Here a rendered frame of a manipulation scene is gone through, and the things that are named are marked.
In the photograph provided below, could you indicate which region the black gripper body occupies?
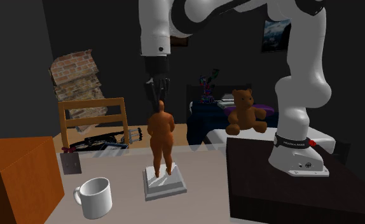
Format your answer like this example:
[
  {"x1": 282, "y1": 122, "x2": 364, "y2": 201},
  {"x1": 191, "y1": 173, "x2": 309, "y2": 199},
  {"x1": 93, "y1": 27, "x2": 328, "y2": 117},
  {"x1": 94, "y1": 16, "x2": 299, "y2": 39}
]
[{"x1": 143, "y1": 55, "x2": 171, "y2": 83}]

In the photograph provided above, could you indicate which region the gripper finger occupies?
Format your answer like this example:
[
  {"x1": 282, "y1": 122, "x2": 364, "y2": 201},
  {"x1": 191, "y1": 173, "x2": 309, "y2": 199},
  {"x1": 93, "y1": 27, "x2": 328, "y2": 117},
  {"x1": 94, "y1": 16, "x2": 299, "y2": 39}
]
[
  {"x1": 144, "y1": 78, "x2": 160, "y2": 110},
  {"x1": 158, "y1": 78, "x2": 171, "y2": 105}
]

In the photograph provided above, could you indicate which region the orange figure on grey base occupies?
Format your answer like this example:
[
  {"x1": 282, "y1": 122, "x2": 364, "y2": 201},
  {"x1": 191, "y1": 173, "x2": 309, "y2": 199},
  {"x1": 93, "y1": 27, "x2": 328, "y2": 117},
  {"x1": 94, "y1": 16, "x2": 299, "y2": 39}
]
[{"x1": 142, "y1": 99, "x2": 188, "y2": 202}]

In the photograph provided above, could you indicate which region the colourful vase with plant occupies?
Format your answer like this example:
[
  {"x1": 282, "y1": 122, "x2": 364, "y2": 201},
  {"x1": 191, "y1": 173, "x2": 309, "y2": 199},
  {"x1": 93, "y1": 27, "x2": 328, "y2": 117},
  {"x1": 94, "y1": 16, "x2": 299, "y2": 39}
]
[{"x1": 199, "y1": 68, "x2": 220, "y2": 105}]

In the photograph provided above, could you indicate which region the bed with dark blanket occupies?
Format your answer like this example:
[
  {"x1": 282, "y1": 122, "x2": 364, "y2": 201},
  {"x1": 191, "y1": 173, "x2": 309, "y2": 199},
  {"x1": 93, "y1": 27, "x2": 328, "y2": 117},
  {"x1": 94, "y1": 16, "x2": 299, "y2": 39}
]
[{"x1": 186, "y1": 83, "x2": 337, "y2": 155}]

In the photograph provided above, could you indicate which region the blue flat book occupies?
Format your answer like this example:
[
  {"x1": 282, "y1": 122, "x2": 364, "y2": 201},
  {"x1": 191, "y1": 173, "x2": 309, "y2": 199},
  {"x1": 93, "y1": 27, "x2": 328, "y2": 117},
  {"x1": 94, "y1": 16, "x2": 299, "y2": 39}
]
[{"x1": 99, "y1": 141, "x2": 130, "y2": 152}]

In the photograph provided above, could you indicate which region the wooden chair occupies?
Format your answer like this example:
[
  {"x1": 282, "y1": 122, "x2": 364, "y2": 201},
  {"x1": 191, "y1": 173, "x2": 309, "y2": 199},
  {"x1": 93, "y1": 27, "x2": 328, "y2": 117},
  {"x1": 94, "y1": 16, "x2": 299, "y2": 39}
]
[{"x1": 57, "y1": 97, "x2": 130, "y2": 150}]

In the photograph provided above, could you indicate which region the brick block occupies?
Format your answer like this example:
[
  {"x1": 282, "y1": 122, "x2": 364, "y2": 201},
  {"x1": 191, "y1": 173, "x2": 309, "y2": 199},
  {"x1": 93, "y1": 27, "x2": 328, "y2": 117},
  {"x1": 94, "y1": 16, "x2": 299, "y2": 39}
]
[{"x1": 48, "y1": 49, "x2": 109, "y2": 133}]

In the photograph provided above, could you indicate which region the brown teddy bear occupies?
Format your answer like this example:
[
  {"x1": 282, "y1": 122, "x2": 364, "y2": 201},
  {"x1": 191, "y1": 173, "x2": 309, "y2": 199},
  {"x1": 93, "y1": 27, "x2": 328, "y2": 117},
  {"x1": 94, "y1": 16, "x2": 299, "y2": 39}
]
[{"x1": 224, "y1": 88, "x2": 269, "y2": 136}]

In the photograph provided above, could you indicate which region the purple pillow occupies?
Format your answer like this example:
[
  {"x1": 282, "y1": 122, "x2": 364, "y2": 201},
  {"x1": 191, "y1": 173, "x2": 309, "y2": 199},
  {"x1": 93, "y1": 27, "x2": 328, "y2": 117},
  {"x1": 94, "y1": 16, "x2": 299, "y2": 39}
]
[{"x1": 223, "y1": 104, "x2": 275, "y2": 118}]

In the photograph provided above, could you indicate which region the grey square with red bow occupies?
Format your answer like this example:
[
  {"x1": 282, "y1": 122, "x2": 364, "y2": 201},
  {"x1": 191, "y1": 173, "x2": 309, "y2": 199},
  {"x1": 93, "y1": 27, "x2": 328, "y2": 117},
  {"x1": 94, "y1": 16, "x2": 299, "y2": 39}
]
[{"x1": 59, "y1": 146, "x2": 83, "y2": 176}]

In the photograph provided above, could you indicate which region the white mug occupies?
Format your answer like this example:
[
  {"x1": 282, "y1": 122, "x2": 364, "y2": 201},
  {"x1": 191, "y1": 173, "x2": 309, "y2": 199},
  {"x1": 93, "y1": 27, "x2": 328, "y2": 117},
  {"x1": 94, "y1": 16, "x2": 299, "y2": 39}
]
[{"x1": 72, "y1": 177, "x2": 114, "y2": 220}]

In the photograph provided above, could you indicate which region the orange box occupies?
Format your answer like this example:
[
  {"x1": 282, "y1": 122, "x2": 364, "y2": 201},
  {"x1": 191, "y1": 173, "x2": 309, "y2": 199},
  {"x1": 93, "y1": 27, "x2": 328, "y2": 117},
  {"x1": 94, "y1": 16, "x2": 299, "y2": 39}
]
[{"x1": 0, "y1": 136, "x2": 65, "y2": 224}]

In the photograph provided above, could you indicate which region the dark robot stand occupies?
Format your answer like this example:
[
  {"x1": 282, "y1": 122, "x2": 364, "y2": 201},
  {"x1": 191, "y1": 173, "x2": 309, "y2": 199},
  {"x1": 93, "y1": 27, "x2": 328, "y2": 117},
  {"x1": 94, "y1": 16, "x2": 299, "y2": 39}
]
[{"x1": 226, "y1": 136, "x2": 365, "y2": 224}]

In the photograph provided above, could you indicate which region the black frame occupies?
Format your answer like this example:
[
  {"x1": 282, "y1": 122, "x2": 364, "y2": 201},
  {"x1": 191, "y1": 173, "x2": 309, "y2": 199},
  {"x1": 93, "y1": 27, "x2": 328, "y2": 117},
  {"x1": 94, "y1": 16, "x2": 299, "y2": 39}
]
[{"x1": 69, "y1": 127, "x2": 144, "y2": 153}]

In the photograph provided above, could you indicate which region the blue wall picture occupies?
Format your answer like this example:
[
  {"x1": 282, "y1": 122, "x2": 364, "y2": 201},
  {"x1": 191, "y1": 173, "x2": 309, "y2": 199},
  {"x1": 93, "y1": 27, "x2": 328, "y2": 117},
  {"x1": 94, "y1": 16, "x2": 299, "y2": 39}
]
[{"x1": 260, "y1": 18, "x2": 292, "y2": 54}]

